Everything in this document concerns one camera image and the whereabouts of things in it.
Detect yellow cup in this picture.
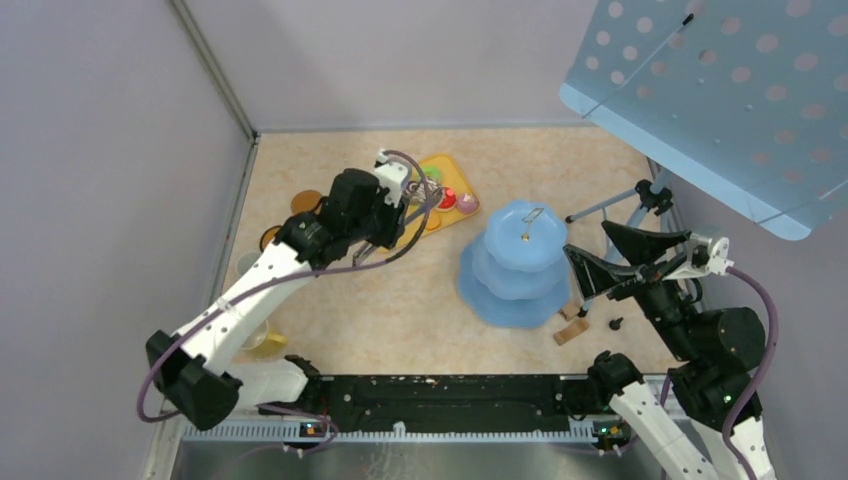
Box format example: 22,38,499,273
246,332,288,360

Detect light brown round coaster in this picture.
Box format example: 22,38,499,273
290,190,325,215

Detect yellow serving tray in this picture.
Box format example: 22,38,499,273
377,154,480,256

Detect grey mug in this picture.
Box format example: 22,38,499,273
236,251,261,277

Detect green frosted donut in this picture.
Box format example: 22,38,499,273
422,166,442,188

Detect small black knob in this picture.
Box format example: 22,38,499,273
608,317,623,331

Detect cream white cup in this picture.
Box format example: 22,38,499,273
240,320,270,352

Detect small wooden block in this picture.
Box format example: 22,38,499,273
559,302,581,321

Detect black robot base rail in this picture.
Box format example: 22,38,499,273
291,374,611,434

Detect metal food tongs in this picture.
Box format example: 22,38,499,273
352,177,445,266

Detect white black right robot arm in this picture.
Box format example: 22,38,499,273
564,221,779,479

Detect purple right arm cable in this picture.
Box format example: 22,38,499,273
720,266,780,480

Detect blue metal tripod stand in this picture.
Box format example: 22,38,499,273
564,168,675,319

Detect red frosted donut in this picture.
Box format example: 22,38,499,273
435,187,457,212

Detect round orange biscuit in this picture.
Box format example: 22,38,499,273
425,212,441,231

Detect blue three-tier cake stand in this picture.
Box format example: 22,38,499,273
458,200,572,329

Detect blue perforated board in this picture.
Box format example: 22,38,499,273
559,1,847,241

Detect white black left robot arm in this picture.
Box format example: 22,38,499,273
142,161,411,431

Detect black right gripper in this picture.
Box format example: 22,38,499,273
563,218,698,358

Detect black yellow round coaster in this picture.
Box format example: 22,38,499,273
259,225,282,252

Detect white cable duct strip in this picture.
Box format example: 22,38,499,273
181,420,597,443

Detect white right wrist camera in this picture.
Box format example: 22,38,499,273
663,227,734,280

